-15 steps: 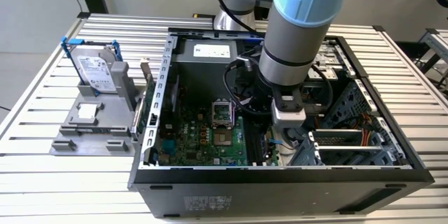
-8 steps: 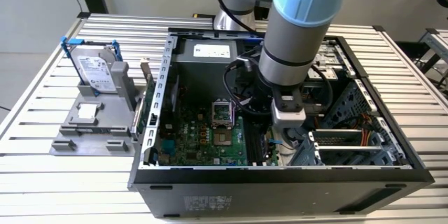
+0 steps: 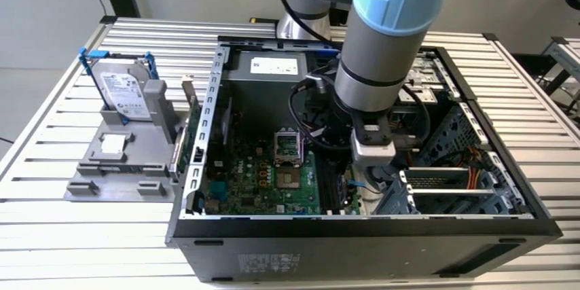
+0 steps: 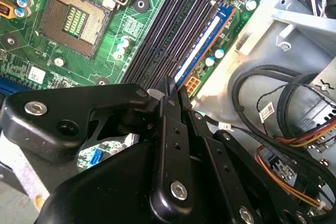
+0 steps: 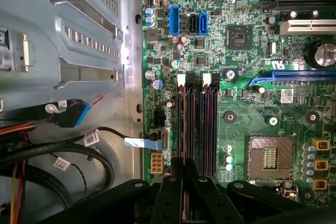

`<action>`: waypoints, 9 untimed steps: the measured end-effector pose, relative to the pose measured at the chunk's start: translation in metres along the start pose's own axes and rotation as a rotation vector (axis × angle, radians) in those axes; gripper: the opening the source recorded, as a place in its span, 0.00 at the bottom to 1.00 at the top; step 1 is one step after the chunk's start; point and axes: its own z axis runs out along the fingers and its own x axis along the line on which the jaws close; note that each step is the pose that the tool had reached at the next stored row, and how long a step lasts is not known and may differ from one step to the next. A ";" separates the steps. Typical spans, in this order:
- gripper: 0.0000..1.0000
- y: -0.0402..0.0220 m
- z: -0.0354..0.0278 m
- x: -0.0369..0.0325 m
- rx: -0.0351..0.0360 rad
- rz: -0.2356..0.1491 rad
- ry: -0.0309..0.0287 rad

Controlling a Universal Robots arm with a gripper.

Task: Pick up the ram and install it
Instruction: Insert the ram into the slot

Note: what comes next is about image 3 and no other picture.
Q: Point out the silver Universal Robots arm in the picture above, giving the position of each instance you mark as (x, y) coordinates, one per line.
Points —
(386, 49)

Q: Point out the black RAM slot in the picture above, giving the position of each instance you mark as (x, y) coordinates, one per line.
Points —
(328, 188)
(323, 188)
(334, 198)

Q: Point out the CPU socket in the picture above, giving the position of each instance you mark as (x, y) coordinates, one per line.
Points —
(290, 178)

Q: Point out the grey power supply unit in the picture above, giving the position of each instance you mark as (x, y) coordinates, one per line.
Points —
(263, 100)

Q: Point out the green motherboard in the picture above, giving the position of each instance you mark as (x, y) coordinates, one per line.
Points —
(254, 181)

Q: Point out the silver drive bay cage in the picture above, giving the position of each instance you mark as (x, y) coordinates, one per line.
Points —
(435, 76)

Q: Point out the silver disk bay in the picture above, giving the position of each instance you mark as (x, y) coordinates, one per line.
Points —
(444, 191)

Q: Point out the green graphics card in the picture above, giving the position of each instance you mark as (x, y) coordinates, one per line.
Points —
(194, 123)

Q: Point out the yellow black clamp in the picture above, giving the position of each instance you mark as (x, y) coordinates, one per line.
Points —
(254, 19)

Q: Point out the black open PC case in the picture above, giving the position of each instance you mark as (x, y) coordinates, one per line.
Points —
(318, 252)

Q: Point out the black table corner cap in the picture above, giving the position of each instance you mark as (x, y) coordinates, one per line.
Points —
(108, 20)
(490, 37)

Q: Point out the grey parts rack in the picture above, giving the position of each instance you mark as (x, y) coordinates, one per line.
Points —
(144, 140)

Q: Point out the hard disk in blue carrier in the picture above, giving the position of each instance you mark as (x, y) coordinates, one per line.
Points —
(120, 89)

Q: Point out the silver CPU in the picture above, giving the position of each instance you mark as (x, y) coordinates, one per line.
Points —
(112, 145)

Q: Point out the metal slat side table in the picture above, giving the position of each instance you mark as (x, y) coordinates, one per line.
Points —
(564, 50)

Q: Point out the black camera bracket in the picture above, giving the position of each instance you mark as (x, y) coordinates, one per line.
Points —
(358, 123)

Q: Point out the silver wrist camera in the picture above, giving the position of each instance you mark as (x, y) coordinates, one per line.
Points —
(374, 152)
(318, 81)

